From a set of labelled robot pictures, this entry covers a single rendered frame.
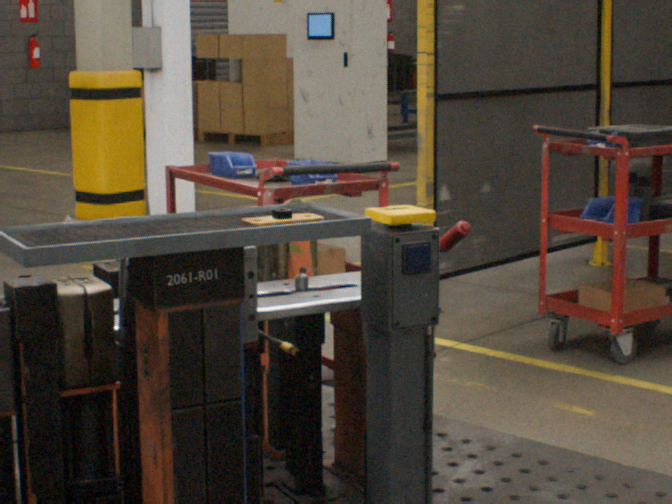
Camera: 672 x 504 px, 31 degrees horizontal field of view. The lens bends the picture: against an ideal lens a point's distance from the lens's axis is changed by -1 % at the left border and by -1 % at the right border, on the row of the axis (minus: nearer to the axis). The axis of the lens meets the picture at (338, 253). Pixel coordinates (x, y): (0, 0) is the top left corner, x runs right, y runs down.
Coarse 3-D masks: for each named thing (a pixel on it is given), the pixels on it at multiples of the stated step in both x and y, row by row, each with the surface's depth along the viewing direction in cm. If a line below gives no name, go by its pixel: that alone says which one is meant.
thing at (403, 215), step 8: (368, 208) 137; (376, 208) 138; (384, 208) 138; (392, 208) 138; (400, 208) 137; (408, 208) 137; (416, 208) 137; (424, 208) 137; (368, 216) 137; (376, 216) 136; (384, 216) 134; (392, 216) 133; (400, 216) 133; (408, 216) 134; (416, 216) 134; (424, 216) 135; (432, 216) 135; (392, 224) 133; (400, 224) 135; (408, 224) 136
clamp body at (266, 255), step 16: (256, 256) 189; (272, 256) 184; (272, 272) 184; (272, 320) 187; (272, 336) 187; (272, 352) 188; (272, 368) 189; (272, 384) 188; (272, 400) 189; (272, 416) 189; (272, 432) 190; (272, 448) 190
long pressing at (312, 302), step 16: (352, 272) 183; (272, 288) 172; (288, 288) 172; (336, 288) 171; (352, 288) 171; (272, 304) 162; (288, 304) 160; (304, 304) 161; (320, 304) 161; (336, 304) 163; (352, 304) 164
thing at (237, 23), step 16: (240, 0) 1540; (256, 0) 1523; (272, 0) 1545; (288, 0) 1568; (240, 16) 1544; (256, 16) 1527; (272, 16) 1548; (288, 16) 1571; (240, 32) 1548; (256, 32) 1531; (272, 32) 1551; (288, 32) 1575; (288, 48) 1578; (240, 64) 1556; (240, 80) 1560
